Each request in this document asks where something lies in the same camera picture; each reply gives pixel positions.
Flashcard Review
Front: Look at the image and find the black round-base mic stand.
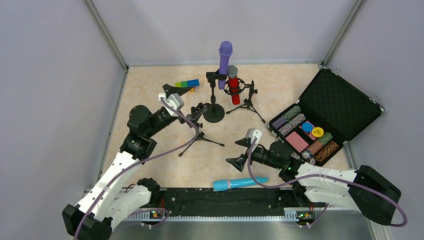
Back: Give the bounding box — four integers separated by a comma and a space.
203, 70, 227, 123

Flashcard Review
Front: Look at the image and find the black tripod mic stand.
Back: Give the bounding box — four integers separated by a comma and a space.
178, 122, 225, 157

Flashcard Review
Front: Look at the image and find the teal toy microphone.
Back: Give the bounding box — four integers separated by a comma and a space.
212, 178, 257, 192

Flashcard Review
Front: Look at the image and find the black shock-mount tripod stand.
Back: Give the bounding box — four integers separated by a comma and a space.
224, 78, 266, 123

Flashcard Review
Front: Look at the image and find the red glitter microphone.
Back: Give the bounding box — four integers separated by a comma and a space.
227, 65, 241, 105

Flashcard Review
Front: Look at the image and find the purple toy microphone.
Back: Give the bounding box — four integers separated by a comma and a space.
218, 41, 233, 90

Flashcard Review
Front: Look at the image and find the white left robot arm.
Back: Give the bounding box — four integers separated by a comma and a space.
62, 84, 197, 240

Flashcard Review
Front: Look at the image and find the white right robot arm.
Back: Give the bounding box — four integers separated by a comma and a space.
226, 137, 402, 227

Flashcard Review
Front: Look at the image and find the colourful toy brick block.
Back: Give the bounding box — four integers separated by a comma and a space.
174, 79, 200, 92

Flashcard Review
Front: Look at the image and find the black poker chip case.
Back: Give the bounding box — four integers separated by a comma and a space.
266, 67, 385, 167

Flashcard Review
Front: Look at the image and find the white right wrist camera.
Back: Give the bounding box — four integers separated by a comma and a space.
245, 128, 263, 150

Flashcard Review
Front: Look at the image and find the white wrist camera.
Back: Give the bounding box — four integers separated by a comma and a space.
245, 128, 263, 150
158, 92, 185, 117

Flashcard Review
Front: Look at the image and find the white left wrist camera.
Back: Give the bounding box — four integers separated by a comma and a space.
158, 92, 185, 117

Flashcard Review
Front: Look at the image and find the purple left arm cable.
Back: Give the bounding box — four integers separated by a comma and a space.
73, 97, 201, 240

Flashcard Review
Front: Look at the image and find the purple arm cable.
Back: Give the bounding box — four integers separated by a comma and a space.
73, 97, 201, 240
247, 139, 408, 228

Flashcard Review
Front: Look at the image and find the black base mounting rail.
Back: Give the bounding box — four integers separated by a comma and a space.
148, 187, 324, 217

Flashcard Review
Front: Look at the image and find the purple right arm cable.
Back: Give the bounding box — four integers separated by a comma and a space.
247, 139, 408, 228

